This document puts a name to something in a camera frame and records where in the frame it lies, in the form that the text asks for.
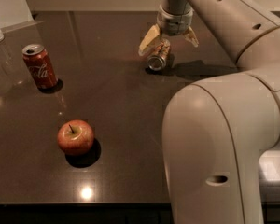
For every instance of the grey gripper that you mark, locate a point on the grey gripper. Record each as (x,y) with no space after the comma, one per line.
(174,24)

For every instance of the red apple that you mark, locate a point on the red apple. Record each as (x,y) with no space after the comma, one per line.
(75,137)

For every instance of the red Coca-Cola can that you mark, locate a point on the red Coca-Cola can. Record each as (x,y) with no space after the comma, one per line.
(38,62)

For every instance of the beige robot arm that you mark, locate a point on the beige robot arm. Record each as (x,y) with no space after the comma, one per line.
(215,130)

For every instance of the orange soda can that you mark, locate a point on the orange soda can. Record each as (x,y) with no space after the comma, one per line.
(157,60)

